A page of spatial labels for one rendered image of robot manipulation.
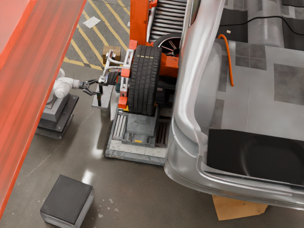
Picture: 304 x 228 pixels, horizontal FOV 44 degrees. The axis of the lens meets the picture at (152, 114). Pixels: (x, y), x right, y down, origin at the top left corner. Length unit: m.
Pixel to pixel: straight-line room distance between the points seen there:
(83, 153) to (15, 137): 3.45
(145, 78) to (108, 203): 1.35
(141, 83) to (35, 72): 2.54
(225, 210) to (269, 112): 1.13
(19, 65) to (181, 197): 3.26
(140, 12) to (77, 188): 1.74
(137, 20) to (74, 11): 2.71
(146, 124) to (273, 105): 1.38
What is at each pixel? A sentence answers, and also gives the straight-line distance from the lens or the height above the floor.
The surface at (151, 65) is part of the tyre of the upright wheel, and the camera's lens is 3.43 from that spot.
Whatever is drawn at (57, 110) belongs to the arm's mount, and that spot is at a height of 0.43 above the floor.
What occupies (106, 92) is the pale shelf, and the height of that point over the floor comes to 0.45.
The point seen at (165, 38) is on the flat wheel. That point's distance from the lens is 4.67.
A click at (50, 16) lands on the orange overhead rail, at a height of 3.00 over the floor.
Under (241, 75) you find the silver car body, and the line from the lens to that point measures 3.68.
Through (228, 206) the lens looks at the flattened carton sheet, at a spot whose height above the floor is 0.01.
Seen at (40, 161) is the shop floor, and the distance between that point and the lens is 4.26.
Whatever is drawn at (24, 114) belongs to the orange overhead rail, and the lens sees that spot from 0.84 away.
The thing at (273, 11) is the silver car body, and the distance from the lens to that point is 4.67.
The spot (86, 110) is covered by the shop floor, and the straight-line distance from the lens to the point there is 4.57.
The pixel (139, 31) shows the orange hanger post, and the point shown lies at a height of 1.11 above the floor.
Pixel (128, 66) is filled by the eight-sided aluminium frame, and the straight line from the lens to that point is 3.47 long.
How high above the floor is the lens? 3.65
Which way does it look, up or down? 54 degrees down
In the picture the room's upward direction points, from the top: 6 degrees clockwise
